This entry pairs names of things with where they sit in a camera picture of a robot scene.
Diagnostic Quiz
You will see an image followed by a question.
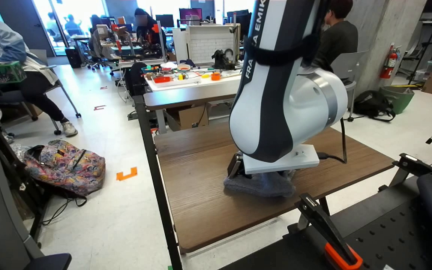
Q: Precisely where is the grey blue cloth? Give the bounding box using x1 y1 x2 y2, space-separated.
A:
223 169 297 198

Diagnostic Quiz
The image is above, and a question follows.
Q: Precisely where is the black metal bar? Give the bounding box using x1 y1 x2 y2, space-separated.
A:
133 95 183 270

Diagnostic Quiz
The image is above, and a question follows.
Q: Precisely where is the white table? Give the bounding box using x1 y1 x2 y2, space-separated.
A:
142 69 243 134

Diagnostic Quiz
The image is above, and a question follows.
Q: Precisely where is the black device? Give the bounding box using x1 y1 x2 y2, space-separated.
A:
211 48 236 71

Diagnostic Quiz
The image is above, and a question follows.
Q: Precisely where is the orange tape mark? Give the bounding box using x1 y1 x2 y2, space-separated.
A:
116 166 138 182

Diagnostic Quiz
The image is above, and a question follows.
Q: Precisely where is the white tile board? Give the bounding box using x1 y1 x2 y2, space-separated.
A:
185 24 241 65

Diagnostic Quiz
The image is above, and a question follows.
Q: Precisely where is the black backpack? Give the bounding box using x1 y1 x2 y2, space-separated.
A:
352 90 397 123

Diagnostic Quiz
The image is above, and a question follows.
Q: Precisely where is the grey chair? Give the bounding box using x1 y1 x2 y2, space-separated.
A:
330 50 369 123
0 49 82 136

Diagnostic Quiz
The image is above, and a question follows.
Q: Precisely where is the row of monitors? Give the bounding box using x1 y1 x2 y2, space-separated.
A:
155 7 253 30

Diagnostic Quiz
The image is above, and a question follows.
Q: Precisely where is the person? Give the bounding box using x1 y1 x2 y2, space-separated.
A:
133 8 168 51
311 0 359 72
0 14 79 138

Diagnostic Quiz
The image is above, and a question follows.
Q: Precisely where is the colourful patterned backpack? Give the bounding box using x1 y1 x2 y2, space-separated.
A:
24 139 106 198

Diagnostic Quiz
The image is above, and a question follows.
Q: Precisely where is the black and silver clamp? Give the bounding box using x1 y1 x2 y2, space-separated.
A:
378 153 432 192

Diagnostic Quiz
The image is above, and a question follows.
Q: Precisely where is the green bin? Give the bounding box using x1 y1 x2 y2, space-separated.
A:
379 86 415 115

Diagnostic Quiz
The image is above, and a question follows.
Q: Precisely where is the red fire extinguisher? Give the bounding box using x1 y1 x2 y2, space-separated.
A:
379 43 401 80

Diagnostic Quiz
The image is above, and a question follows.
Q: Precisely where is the black metal shelf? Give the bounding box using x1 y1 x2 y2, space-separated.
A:
406 0 432 86

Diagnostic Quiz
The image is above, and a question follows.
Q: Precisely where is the green box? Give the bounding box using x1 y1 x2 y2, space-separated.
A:
0 61 27 84

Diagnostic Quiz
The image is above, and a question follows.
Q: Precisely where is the black clamp with orange handle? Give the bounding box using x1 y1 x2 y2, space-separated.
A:
294 193 364 270

